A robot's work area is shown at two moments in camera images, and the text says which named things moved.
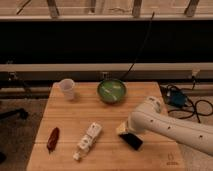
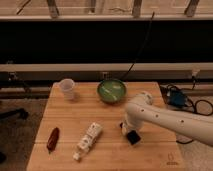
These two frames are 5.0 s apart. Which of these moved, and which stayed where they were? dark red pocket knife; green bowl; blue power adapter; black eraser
Moved: black eraser
Stayed: green bowl; dark red pocket knife; blue power adapter
